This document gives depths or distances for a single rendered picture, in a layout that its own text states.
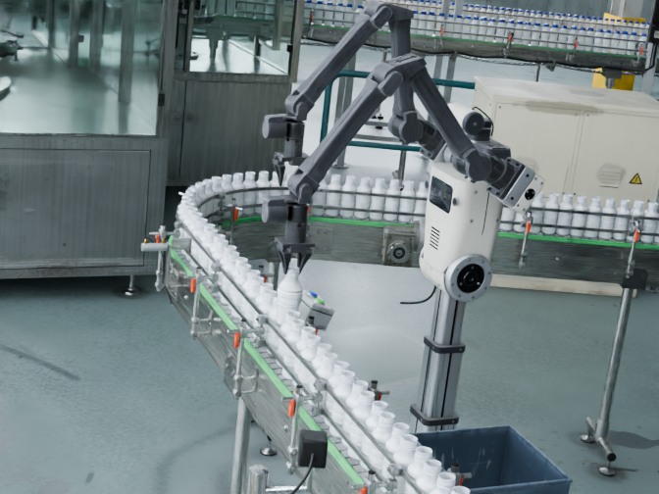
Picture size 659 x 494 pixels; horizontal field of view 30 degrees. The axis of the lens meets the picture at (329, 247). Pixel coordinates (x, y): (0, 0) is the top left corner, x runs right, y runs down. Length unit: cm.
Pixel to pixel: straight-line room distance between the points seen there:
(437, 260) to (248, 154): 502
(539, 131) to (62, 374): 320
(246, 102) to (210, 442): 387
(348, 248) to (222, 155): 377
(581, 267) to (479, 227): 148
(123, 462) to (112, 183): 193
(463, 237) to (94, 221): 315
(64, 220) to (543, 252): 261
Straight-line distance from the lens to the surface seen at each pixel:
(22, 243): 650
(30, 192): 643
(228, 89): 857
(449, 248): 377
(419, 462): 271
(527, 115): 733
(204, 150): 862
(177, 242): 421
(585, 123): 743
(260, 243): 491
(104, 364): 592
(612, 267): 522
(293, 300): 341
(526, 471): 338
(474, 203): 372
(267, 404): 347
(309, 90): 374
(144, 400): 557
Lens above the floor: 236
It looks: 17 degrees down
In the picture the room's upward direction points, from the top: 6 degrees clockwise
